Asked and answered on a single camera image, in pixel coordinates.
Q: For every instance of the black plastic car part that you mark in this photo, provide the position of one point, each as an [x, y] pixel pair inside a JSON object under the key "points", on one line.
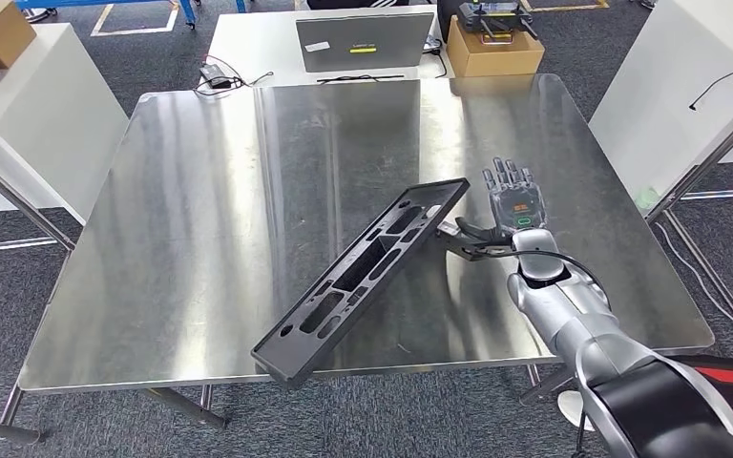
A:
{"points": [[276, 349]]}

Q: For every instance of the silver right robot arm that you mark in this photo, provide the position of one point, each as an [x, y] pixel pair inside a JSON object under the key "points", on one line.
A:
{"points": [[569, 303]]}

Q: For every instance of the steel workbench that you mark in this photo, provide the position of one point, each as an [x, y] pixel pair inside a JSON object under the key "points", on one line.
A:
{"points": [[183, 221]]}

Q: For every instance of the grey laptop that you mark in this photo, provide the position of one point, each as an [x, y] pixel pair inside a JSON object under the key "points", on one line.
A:
{"points": [[392, 38]]}

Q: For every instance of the black power adapter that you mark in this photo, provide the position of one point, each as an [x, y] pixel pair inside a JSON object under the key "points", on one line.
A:
{"points": [[216, 77]]}

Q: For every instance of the white desk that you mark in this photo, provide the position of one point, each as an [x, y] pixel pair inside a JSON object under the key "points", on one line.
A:
{"points": [[259, 44]]}

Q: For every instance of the black case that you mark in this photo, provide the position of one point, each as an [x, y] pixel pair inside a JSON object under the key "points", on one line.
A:
{"points": [[447, 19]]}

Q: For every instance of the black remote controller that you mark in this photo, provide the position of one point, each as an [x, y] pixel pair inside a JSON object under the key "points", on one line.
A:
{"points": [[496, 16]]}

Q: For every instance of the pale green tape piece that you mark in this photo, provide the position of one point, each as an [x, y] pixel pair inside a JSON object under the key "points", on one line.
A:
{"points": [[645, 199]]}

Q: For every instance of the white floor tape square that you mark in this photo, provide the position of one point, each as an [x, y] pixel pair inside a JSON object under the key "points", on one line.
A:
{"points": [[132, 31]]}

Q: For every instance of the white panel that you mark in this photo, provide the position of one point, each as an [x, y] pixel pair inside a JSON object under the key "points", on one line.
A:
{"points": [[657, 95], [56, 114]]}

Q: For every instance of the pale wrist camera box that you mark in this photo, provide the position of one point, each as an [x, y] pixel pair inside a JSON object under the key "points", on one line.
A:
{"points": [[446, 227]]}

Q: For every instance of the blue metal frame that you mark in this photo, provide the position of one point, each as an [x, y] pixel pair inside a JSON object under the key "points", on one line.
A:
{"points": [[120, 3]]}

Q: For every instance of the steel table frame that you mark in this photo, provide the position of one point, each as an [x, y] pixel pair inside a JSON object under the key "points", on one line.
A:
{"points": [[708, 161]]}

